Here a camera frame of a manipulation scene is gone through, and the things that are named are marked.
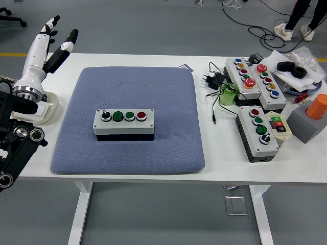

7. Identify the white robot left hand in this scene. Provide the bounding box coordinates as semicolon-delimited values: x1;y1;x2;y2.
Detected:
12;15;79;90

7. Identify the grey four-button control box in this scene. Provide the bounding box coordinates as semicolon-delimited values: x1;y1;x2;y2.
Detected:
235;106;281;163
92;108;156;142

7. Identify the five-button box, red mushroom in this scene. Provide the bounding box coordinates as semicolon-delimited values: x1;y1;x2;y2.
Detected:
224;57;262;107
249;63;288;113

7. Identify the white flat box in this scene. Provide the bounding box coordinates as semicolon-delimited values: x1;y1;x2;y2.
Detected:
33;102;50;117

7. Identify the white tray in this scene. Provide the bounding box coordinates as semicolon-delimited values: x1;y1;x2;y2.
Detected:
11;91;59;125

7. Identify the black office chair base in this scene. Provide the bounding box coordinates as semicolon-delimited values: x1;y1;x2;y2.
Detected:
0;7;28;28

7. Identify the blue-grey padded mat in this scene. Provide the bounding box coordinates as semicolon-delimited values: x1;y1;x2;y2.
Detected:
50;66;207;176

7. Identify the white table leg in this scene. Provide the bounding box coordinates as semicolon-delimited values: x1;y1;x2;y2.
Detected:
67;181;94;245
249;185;275;245

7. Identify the black power adapter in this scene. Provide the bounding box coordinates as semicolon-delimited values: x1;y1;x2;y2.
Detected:
202;71;226;90

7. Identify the green cylinder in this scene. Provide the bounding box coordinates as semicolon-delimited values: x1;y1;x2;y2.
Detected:
219;83;241;106

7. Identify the small black electrical module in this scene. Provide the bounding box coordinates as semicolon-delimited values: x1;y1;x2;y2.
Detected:
249;53;265;64

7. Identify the white paper sheet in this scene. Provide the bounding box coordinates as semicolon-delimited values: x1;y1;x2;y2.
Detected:
263;50;326;92

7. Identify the metal floor outlet plate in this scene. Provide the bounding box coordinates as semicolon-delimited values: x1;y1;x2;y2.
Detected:
224;195;248;216

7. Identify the red knob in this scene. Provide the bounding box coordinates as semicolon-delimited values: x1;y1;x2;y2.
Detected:
294;93;309;104

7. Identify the person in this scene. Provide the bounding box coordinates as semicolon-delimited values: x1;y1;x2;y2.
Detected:
274;0;327;42

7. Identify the clear bubble wrap bag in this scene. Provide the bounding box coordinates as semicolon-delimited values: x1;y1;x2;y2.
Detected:
290;46;327;77

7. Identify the grey block holder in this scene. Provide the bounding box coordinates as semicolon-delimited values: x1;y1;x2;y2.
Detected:
286;98;327;144

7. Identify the blue-rimmed round disc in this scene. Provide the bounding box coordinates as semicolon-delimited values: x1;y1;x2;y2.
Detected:
281;79;327;96

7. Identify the orange cylinder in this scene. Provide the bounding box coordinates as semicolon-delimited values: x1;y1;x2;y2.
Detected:
306;93;327;120

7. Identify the black adapter cord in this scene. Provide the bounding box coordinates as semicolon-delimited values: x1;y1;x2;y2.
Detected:
205;62;241;126

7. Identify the white floor cable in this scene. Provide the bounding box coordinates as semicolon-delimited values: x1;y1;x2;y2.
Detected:
223;0;242;11

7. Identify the black floor cable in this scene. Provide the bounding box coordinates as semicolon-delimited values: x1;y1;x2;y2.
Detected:
221;0;316;53

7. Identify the black foam ring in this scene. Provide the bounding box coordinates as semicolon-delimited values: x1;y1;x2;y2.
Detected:
277;61;295;71
292;66;309;79

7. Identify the cream three-button switch box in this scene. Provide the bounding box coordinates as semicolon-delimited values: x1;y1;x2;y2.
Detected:
265;111;293;146

